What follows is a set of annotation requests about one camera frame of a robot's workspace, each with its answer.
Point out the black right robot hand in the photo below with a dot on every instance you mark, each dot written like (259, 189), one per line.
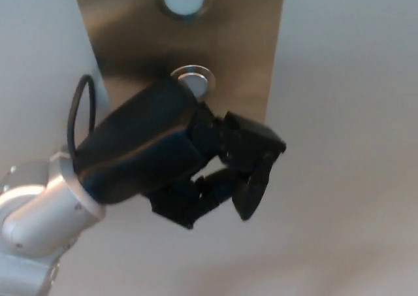
(140, 145)

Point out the elevator down call button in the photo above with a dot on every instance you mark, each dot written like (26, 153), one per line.
(196, 77)

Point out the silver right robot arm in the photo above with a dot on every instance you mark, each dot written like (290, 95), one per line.
(32, 217)

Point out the brushed steel elevator call panel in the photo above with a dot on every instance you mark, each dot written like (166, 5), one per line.
(235, 47)

